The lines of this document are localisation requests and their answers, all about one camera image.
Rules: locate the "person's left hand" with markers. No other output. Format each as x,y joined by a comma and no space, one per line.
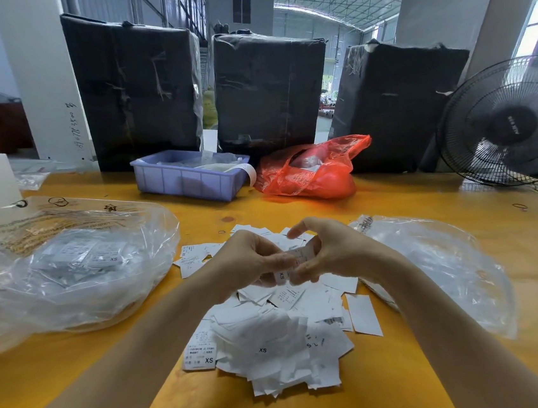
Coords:
244,261

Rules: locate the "person's right hand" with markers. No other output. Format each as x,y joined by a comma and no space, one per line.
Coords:
346,249

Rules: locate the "white paper label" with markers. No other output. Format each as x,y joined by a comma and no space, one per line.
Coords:
296,262

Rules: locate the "pile of white labels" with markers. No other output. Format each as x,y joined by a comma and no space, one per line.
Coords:
283,339

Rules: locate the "clear plastic bag black print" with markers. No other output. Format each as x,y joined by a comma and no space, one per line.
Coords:
454,273

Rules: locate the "large clear bag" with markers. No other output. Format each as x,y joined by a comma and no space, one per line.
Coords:
74,268

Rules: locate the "person's left forearm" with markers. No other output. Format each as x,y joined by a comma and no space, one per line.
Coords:
106,386

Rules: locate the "person's right forearm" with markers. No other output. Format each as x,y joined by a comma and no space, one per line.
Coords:
481,347

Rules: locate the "red plastic bag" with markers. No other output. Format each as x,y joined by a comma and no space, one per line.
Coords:
315,170

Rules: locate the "blue plastic bin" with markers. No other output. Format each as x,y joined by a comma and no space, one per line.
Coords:
183,177

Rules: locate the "large black wrapped bale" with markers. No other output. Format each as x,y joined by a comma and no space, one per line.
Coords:
272,91
401,106
137,89

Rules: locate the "black table fan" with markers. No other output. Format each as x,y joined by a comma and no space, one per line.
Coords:
510,123

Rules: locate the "grey cabin with window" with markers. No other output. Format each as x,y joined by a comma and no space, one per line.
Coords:
241,9

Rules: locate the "white pillar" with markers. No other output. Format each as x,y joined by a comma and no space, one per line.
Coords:
43,79

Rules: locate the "brown wooden cabinet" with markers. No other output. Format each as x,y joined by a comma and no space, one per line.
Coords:
6,127

